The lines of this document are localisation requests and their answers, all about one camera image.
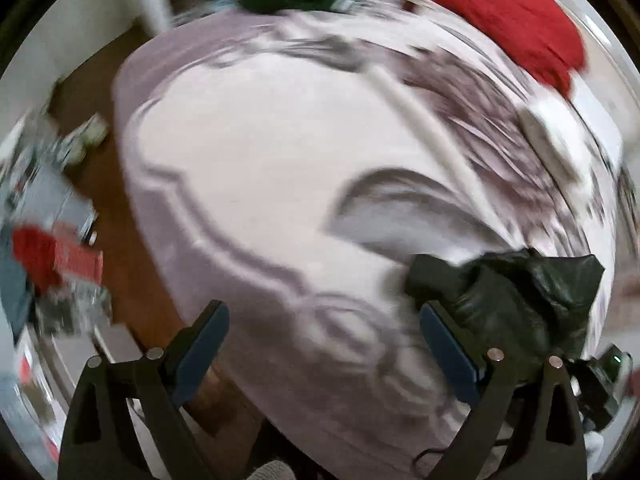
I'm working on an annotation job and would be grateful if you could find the black cable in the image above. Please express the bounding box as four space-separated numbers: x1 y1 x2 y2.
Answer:
412 440 508 476

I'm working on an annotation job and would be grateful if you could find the floral bed blanket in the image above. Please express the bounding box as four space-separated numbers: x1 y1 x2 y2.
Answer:
112 0 626 480

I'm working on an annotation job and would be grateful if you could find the black leather jacket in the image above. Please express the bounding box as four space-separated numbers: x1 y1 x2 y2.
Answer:
404 247 606 386

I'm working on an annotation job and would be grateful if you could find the red duvet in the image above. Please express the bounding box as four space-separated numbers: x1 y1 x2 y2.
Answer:
407 0 587 98

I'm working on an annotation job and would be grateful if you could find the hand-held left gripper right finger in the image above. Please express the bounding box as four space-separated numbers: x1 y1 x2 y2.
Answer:
420 301 586 480

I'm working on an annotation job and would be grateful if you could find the white pillow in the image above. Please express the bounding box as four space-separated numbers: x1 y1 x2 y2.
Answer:
570 67 628 161

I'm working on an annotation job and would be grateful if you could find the red box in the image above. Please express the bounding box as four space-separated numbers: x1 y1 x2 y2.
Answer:
52 237 105 286

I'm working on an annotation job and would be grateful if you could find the folded white garment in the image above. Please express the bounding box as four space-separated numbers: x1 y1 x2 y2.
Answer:
517 97 593 186

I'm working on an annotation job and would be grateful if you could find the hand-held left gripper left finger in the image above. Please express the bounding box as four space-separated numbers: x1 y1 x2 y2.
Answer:
57 300 230 480

